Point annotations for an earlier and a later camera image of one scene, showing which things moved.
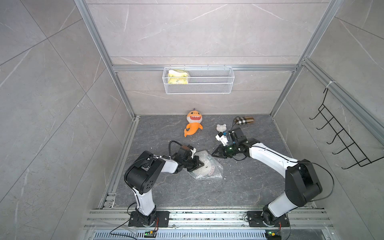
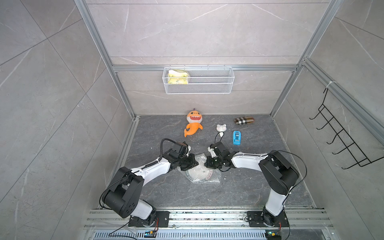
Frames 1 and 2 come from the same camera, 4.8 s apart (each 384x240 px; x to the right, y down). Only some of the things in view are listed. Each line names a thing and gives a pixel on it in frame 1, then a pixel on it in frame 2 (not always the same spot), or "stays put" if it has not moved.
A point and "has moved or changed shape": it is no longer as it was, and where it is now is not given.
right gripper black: x=222 y=154 to x=209 y=165
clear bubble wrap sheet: x=212 y=169 has moved or changed shape
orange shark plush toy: x=194 y=118 stays put
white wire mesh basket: x=201 y=80 stays put
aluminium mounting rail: x=206 y=224 stays put
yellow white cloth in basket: x=176 y=73 stays put
